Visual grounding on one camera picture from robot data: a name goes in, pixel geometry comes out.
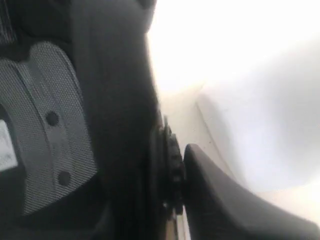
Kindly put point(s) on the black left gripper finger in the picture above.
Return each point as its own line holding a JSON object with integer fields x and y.
{"x": 218, "y": 208}

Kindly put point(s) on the black helmet with tinted visor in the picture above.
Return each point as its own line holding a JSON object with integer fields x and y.
{"x": 84, "y": 153}

